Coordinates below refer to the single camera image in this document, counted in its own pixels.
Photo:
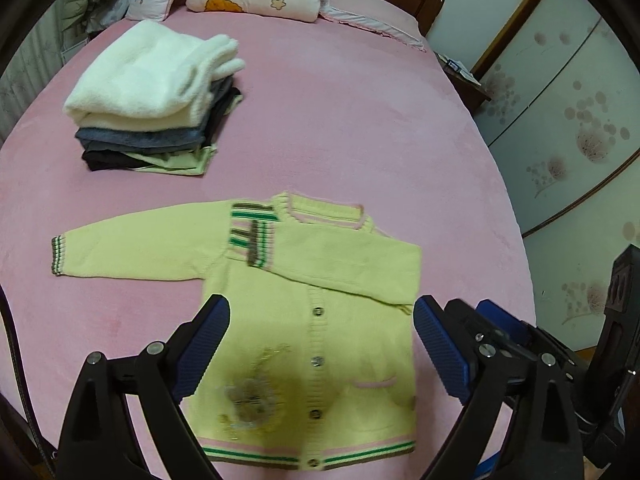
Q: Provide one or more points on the pink folded quilt flower print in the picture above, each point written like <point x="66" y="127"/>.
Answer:
<point x="250" y="2"/>

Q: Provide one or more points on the pink frilled pillow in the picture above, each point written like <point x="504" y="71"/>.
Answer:
<point x="372" y="20"/>

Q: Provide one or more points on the grey folded garment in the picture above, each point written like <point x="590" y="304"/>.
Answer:
<point x="150" y="139"/>

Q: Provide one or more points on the floral wardrobe door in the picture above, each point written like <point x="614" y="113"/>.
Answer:
<point x="565" y="125"/>

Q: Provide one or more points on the light green folded garment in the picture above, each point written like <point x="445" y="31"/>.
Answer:
<point x="175" y="162"/>

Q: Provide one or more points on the white fleece folded garment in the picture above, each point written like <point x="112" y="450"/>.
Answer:
<point x="145" y="75"/>

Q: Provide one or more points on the dark wooden nightstand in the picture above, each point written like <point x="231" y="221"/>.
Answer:
<point x="472" y="92"/>

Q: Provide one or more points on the small items on nightstand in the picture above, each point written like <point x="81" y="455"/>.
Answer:
<point x="460" y="69"/>

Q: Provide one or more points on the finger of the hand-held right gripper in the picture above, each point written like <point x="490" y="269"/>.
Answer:
<point x="502" y="317"/>
<point x="462" y="316"/>

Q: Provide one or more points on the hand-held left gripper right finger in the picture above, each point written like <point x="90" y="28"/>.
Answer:
<point x="442" y="355"/>

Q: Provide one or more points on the yellow knitted cardigan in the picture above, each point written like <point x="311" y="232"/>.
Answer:
<point x="310" y="260"/>

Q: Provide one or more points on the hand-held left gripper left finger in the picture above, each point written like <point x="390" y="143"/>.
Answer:
<point x="200" y="355"/>

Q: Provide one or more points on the dark folded garment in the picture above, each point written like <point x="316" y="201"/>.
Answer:
<point x="107" y="159"/>

